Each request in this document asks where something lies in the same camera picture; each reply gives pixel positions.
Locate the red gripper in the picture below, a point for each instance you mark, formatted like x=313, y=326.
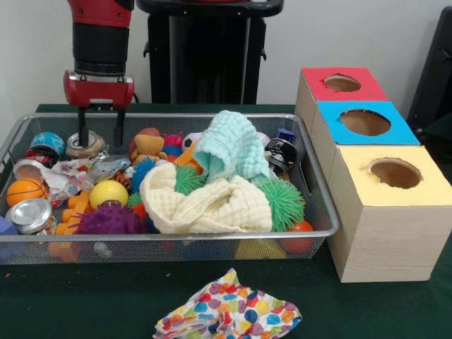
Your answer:
x=99, y=90

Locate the mint green cloth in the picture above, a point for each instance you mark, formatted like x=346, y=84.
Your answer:
x=233, y=145

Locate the cream cloth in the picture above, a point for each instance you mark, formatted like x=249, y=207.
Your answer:
x=212, y=208

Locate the polka dot cloth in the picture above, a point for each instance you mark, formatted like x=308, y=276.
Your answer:
x=233, y=311

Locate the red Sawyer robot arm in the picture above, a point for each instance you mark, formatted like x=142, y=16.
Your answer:
x=100, y=39

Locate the wooden box with three holes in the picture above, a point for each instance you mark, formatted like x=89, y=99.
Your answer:
x=381, y=240

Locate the brown monkey plush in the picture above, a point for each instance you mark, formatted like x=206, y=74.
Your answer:
x=147, y=145

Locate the yellow ball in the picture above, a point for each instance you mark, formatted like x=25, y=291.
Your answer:
x=108, y=194

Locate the purple spiky ball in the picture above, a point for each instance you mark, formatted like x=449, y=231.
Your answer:
x=109, y=220

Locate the small orange basketball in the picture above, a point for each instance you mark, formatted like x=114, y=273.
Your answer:
x=25, y=191

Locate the silver tin can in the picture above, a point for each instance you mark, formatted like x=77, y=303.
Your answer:
x=30, y=215

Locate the dark green tablecloth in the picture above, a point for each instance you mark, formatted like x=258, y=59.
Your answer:
x=70, y=304

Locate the green spiky ball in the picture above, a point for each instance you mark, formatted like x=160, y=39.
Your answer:
x=286, y=201

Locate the side table with green cloth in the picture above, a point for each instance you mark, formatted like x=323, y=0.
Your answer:
x=441, y=131

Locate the black upright panel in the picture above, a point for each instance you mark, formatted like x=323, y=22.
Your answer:
x=439, y=70

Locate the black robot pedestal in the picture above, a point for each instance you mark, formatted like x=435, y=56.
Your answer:
x=205, y=56

